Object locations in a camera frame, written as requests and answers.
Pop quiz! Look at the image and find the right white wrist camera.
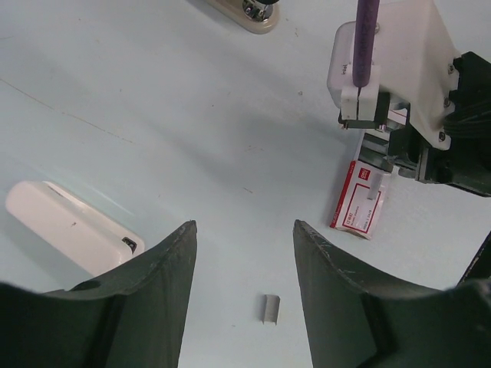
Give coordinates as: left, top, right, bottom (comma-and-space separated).
327, 1, 461, 150

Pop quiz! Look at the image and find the red white staple box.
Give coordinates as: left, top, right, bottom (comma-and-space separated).
328, 107, 411, 242

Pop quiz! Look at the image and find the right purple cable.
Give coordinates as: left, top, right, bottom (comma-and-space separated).
353, 0, 381, 88

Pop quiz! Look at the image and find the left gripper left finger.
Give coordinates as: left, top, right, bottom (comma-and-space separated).
1, 221, 197, 367

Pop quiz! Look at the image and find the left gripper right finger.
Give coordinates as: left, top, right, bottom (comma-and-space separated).
293, 220, 490, 367

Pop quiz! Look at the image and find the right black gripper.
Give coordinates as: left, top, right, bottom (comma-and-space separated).
360, 51, 490, 198

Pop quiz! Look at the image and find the white stapler top cover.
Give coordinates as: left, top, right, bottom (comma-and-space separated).
5, 181, 146, 276

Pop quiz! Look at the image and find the staple strip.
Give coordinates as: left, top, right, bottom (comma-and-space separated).
257, 294, 281, 326

